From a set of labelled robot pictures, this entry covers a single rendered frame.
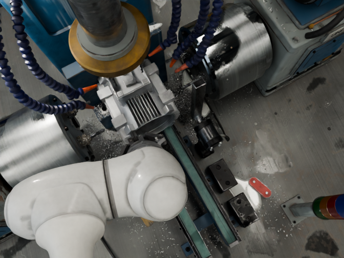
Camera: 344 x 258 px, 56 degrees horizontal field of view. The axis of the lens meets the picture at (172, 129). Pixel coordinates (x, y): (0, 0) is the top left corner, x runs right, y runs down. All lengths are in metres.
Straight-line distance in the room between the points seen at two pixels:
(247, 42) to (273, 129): 0.41
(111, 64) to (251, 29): 0.42
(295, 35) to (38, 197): 0.76
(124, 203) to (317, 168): 0.86
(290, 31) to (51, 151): 0.72
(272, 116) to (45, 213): 0.93
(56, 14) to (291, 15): 0.63
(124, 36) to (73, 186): 0.34
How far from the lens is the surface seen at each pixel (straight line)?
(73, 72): 0.94
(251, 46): 0.94
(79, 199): 0.51
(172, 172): 0.49
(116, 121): 0.93
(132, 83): 0.92
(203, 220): 1.11
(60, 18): 0.95
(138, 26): 0.74
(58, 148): 0.88
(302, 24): 0.98
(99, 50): 0.70
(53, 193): 0.52
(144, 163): 0.51
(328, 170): 1.27
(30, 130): 0.91
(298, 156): 1.24
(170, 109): 0.91
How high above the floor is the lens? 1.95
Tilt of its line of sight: 75 degrees down
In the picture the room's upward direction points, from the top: 8 degrees counter-clockwise
